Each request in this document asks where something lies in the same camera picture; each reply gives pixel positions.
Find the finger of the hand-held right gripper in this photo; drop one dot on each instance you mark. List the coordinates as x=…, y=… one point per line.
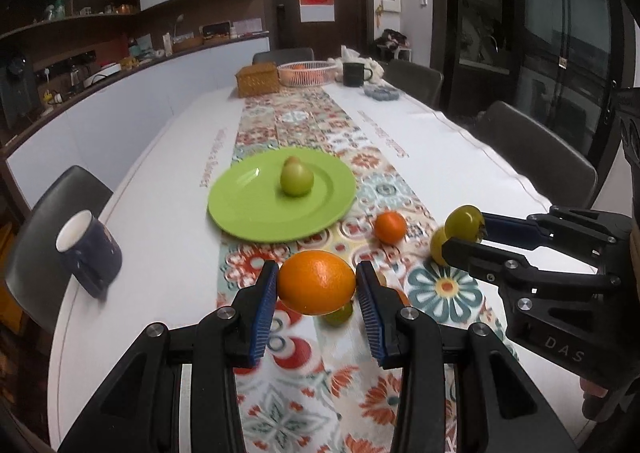
x=475, y=258
x=510, y=228

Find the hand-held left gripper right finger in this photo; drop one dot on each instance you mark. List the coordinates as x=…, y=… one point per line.
x=370, y=318

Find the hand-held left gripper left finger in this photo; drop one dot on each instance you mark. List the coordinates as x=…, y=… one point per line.
x=265, y=313

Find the yellow-green pear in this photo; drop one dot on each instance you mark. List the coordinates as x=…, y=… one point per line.
x=462, y=225

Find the large orange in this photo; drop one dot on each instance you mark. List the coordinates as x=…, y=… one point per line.
x=317, y=283

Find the person's right hand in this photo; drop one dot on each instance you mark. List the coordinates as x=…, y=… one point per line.
x=595, y=389

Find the small green fruit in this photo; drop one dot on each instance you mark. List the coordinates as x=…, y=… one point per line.
x=337, y=315

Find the grey dining chair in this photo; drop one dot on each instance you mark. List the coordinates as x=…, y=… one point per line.
x=540, y=153
x=45, y=243
x=282, y=55
x=415, y=78

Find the small tangerine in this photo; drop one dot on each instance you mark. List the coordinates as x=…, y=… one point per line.
x=390, y=226

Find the green plate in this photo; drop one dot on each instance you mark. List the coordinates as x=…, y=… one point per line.
x=250, y=203

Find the green pear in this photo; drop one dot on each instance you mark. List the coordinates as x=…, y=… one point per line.
x=296, y=178

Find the dark blue mug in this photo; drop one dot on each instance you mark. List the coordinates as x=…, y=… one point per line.
x=92, y=253

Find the floral table runner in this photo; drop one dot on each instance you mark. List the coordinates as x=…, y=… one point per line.
x=310, y=133

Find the blue-grey small tray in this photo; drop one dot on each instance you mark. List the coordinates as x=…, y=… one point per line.
x=381, y=93

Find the white stool with dark bag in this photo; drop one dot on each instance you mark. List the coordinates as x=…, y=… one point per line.
x=392, y=45

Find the dark green mug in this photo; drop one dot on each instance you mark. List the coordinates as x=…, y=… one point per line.
x=353, y=74

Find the white plastic bag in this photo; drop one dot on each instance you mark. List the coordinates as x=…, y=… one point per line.
x=357, y=58

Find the woven wicker box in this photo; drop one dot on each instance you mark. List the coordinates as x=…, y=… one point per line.
x=257, y=79

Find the pink plastic basket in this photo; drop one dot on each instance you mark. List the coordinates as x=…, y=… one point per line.
x=306, y=74

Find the white curved counter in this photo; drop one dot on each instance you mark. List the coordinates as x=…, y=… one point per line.
x=125, y=103

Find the black countertop appliance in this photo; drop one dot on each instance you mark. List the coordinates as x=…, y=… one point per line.
x=216, y=29

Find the white desk lamp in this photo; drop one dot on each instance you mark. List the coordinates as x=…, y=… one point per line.
x=177, y=30

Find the steel kettle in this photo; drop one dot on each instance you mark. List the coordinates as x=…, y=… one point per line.
x=75, y=77

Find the dark monitor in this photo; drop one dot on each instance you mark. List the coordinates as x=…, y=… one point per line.
x=17, y=88

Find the white wall intercom panel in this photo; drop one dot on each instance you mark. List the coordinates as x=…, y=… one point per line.
x=390, y=2

